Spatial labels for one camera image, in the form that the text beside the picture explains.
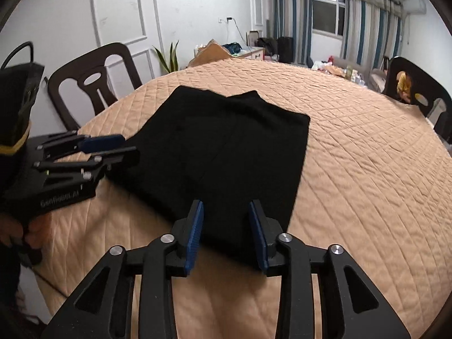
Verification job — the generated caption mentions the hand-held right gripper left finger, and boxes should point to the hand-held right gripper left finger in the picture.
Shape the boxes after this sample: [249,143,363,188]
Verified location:
[42,199,205,339]

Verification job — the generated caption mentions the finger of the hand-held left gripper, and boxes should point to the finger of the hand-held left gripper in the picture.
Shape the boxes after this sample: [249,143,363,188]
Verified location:
[35,131,125,159]
[32,146,141,184]

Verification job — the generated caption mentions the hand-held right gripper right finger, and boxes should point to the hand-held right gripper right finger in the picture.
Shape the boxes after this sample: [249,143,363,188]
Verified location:
[248,199,412,339]

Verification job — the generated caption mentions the black pants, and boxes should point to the black pants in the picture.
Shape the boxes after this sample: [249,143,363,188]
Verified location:
[106,85,311,267]

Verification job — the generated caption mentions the person's left hand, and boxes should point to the person's left hand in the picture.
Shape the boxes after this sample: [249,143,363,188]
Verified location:
[0,214,53,251]

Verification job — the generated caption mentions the dark plastic chair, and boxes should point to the dark plastic chair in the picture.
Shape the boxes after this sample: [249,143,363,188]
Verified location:
[381,56,452,145]
[47,42,144,131]

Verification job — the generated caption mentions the green potted plant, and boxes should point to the green potted plant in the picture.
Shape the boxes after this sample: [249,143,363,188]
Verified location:
[153,40,181,75]

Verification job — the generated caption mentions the beige quilted blanket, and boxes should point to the beige quilted blanket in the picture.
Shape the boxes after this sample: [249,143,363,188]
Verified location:
[33,58,452,339]

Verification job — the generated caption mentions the cardboard box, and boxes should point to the cardboard box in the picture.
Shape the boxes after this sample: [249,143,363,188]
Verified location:
[189,40,232,67]

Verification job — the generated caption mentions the white cabinet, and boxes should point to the white cabinet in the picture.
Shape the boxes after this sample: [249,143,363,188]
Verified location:
[235,46,266,60]

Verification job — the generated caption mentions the black backpack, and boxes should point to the black backpack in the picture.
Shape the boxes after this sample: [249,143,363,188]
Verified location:
[256,37,279,57]

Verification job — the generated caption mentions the black speaker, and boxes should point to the black speaker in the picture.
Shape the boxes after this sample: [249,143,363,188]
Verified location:
[277,36,294,65]

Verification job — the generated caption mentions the beige sofa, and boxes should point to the beige sofa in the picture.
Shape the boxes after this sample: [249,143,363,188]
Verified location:
[332,56,389,92]

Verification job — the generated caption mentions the striped curtain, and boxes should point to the striped curtain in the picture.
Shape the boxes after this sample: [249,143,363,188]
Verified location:
[342,0,404,68]
[266,0,314,66]

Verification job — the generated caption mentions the window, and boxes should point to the window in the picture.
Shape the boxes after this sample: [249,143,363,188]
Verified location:
[311,0,347,38]

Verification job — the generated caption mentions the white air conditioner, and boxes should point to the white air conditioner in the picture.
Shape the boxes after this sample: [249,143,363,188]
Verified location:
[401,0,428,16]

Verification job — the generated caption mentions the black cable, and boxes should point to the black cable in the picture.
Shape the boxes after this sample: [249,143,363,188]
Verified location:
[0,41,35,71]

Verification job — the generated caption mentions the wall charger with cable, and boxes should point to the wall charger with cable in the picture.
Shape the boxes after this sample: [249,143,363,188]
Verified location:
[219,16,249,48]

